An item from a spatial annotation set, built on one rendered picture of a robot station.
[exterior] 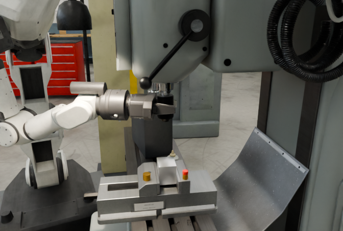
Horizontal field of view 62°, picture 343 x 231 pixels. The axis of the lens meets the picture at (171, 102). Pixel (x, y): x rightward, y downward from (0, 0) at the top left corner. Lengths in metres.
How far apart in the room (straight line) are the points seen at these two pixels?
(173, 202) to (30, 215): 0.86
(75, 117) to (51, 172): 0.80
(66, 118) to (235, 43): 0.49
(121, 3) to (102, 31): 1.75
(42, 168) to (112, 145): 1.25
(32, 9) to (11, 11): 0.06
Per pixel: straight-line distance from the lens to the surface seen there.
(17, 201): 1.74
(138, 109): 0.79
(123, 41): 0.75
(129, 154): 1.24
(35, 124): 0.94
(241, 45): 0.71
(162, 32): 0.68
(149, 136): 1.15
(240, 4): 0.71
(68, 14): 0.65
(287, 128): 0.95
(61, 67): 5.41
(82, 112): 0.82
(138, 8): 0.69
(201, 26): 0.66
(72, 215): 1.50
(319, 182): 0.90
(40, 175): 1.60
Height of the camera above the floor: 1.48
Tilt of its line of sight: 17 degrees down
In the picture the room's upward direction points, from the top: straight up
